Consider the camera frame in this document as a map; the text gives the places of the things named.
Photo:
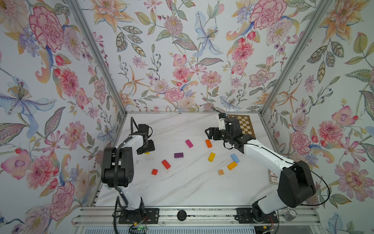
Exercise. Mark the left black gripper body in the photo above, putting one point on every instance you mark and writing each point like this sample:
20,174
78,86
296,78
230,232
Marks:
149,146

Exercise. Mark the magenta rectangular block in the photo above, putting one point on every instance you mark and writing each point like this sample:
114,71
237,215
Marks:
189,143

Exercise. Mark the clear tape roll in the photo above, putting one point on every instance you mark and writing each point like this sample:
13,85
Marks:
290,215

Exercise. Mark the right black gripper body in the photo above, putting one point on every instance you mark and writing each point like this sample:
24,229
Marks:
229,138

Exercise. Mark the yellow-orange rectangular block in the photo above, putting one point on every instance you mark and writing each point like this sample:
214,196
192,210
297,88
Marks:
232,165

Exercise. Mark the yellow rectangular block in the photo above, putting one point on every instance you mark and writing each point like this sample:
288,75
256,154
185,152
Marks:
211,157

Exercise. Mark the wooden chessboard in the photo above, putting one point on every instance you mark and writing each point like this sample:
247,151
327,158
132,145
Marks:
245,124

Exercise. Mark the red rectangular block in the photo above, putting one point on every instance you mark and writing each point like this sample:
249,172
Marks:
166,164

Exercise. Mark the orange rectangular block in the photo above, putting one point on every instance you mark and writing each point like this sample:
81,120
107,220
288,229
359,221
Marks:
208,143

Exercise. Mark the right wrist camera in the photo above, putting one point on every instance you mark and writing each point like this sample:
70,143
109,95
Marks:
221,121

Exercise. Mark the playing card box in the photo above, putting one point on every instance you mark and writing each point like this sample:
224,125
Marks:
273,178

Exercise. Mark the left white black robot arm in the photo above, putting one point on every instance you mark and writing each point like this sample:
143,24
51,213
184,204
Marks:
118,173

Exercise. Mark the aluminium mounting rail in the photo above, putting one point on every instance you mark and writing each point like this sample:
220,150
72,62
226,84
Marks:
197,216

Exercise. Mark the black round knob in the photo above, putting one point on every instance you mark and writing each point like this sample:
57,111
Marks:
181,215

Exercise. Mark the purple rectangular block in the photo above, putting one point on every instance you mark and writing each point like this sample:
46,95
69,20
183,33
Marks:
178,155

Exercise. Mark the light blue rectangular block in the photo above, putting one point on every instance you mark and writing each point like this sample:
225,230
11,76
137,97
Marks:
235,158

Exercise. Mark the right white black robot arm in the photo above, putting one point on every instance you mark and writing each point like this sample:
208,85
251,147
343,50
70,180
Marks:
296,179

